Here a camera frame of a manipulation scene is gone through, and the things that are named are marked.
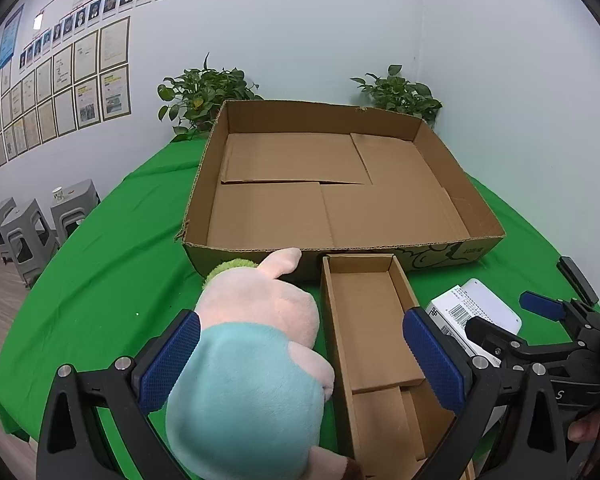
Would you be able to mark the green tablecloth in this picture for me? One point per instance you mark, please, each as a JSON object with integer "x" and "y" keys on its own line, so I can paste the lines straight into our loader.
{"x": 105, "y": 260}

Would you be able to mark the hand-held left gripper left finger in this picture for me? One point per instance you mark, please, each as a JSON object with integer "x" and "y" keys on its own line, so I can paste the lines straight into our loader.
{"x": 172, "y": 360}

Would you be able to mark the blue wall poster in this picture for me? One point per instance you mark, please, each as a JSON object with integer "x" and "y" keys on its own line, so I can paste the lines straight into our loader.
{"x": 10, "y": 35}

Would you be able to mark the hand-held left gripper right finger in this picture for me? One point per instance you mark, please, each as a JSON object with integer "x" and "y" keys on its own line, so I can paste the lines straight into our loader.
{"x": 432, "y": 355}

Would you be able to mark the pink pig plush toy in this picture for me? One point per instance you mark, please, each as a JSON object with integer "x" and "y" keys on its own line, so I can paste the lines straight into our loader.
{"x": 250, "y": 310}

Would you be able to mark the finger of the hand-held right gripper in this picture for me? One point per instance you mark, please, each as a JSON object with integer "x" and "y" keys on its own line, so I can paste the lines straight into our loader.
{"x": 495, "y": 337}
{"x": 540, "y": 303}

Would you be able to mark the narrow small cardboard box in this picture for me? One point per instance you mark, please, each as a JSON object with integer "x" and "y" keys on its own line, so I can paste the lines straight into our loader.
{"x": 365, "y": 310}

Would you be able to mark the white paper cup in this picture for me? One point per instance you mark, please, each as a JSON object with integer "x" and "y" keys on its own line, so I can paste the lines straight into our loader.
{"x": 57, "y": 195}

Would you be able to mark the large shallow cardboard box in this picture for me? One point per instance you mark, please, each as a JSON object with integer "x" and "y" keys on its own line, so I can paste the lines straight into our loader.
{"x": 280, "y": 210}

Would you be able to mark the white barcode medicine box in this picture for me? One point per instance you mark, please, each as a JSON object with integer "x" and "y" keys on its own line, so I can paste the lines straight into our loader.
{"x": 450, "y": 310}

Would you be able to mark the group of framed wall certificates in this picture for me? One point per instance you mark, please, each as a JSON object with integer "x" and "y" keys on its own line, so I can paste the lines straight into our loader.
{"x": 90, "y": 80}

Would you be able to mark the person's right hand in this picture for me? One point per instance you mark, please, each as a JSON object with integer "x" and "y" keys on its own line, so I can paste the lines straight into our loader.
{"x": 587, "y": 430}

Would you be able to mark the bushy green potted plant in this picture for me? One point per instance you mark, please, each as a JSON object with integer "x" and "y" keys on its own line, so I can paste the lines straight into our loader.
{"x": 205, "y": 95}

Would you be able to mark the small green potted plant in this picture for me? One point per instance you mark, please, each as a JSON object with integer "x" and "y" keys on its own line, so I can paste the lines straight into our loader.
{"x": 400, "y": 92}

